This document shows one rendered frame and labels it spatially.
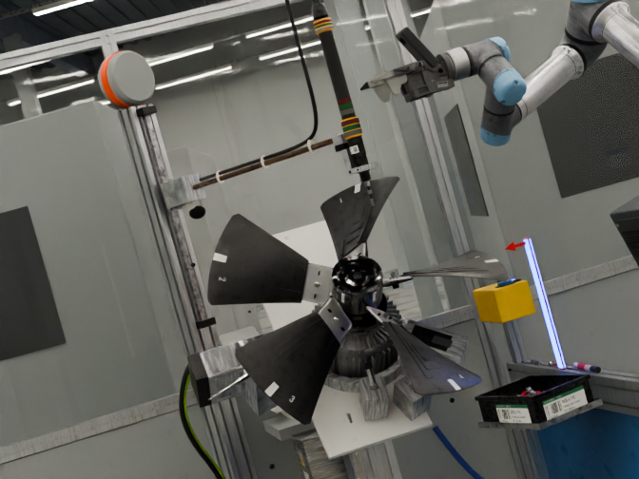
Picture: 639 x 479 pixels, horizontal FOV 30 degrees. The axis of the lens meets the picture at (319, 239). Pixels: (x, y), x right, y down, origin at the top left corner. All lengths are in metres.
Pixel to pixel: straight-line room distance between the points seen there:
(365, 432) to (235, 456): 0.60
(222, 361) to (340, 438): 0.33
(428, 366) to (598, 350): 1.23
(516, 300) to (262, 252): 0.72
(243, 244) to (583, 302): 1.31
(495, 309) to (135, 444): 1.08
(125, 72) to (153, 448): 1.05
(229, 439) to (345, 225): 0.73
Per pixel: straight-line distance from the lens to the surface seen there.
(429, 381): 2.59
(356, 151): 2.79
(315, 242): 3.17
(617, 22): 3.05
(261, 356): 2.62
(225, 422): 3.30
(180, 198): 3.20
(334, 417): 2.84
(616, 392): 2.71
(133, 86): 3.31
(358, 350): 2.81
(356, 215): 2.93
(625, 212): 2.32
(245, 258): 2.82
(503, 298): 3.13
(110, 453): 3.43
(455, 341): 2.82
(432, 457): 3.61
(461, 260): 2.90
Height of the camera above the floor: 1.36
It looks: 1 degrees down
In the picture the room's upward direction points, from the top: 16 degrees counter-clockwise
